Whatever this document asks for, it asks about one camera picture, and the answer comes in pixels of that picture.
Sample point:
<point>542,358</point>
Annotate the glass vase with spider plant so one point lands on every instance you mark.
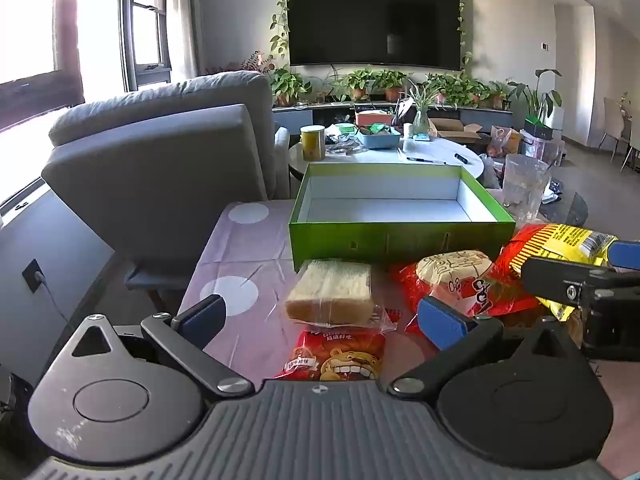
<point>421,120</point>

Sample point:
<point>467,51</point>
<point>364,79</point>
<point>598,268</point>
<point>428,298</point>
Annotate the black framed window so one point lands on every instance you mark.
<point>147,25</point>

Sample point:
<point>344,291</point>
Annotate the pink dotted tablecloth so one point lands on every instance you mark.
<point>250,255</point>

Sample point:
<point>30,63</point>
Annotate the green black box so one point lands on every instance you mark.
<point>539,127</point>

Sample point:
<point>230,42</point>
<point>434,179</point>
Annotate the pink plastic bag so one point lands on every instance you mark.
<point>502,141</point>

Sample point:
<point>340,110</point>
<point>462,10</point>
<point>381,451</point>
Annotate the red bun packet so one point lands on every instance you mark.
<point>450,267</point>

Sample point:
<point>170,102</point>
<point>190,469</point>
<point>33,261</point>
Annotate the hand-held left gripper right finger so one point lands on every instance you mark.
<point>442,322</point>

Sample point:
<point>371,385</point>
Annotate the green cardboard box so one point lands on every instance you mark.
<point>350,245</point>

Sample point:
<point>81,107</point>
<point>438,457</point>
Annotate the black pen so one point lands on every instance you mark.
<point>425,160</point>

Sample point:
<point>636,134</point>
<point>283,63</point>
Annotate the yellow can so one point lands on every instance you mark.
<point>312,144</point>

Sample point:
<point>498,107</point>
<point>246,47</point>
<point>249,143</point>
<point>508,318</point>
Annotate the round white table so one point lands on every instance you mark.
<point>435,150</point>

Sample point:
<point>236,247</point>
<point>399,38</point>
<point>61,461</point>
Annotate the grey sofa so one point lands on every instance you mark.
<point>165,150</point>

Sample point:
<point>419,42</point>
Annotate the black television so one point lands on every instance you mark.
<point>372,17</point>

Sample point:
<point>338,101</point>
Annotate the small white cup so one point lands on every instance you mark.
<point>408,130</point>

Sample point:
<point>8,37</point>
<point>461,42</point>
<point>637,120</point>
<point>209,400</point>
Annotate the red storage box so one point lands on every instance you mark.
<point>372,118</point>

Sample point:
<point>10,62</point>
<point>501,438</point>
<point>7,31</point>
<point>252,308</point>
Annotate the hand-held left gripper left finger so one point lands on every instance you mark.
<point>205,317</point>

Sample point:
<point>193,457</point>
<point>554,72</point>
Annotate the blue basket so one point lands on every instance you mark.
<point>380,141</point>

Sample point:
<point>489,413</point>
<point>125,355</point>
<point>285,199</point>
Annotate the row of potted plants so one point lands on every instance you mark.
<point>357,82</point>

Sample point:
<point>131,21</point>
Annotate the red yellow snack bag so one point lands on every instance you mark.
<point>550,240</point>

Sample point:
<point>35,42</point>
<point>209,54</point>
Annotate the clear plastic wrappers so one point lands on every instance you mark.
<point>342,144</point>

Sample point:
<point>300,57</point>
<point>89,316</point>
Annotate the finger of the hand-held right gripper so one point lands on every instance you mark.
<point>625,254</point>
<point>555,280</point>

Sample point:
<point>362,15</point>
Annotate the grey television cabinet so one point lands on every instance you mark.
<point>300,117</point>

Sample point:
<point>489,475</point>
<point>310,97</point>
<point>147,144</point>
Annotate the large bright window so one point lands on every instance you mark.
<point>30,20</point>

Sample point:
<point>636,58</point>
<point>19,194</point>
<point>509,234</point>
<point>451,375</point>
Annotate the green lidded tub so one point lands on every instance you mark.
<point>344,128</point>

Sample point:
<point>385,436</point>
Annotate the clear storage bin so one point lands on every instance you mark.
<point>542,151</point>

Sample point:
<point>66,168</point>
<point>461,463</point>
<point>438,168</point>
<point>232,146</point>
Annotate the clear bread packet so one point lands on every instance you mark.
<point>330,290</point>

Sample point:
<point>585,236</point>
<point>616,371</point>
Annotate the dining chairs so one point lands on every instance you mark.
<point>612,125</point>

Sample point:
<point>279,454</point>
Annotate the glass mug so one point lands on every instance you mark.
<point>525,190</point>

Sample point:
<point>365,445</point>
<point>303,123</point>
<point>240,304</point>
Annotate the dark round side table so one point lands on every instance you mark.
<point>572,205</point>

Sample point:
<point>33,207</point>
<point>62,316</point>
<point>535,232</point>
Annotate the red cartoon snack packet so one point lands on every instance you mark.
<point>340,355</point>

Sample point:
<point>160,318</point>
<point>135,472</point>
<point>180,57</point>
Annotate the black wall socket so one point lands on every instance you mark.
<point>32,276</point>

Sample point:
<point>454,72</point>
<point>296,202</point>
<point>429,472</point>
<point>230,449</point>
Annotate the open cardboard box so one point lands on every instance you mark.
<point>455,130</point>

